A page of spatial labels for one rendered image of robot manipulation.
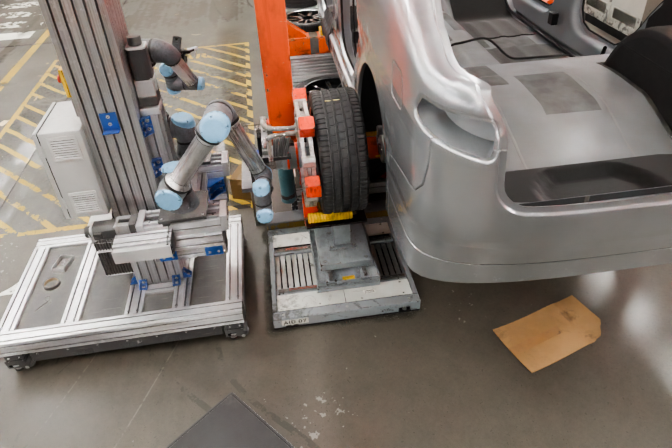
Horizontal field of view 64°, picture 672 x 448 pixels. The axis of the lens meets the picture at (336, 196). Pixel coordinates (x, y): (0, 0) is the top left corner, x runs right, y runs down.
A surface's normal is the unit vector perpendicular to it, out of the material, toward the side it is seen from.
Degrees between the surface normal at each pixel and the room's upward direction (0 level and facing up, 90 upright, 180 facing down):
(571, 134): 22
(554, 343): 1
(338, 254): 0
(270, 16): 90
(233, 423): 0
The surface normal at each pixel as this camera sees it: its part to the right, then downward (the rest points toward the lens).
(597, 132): 0.01, -0.55
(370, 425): -0.04, -0.81
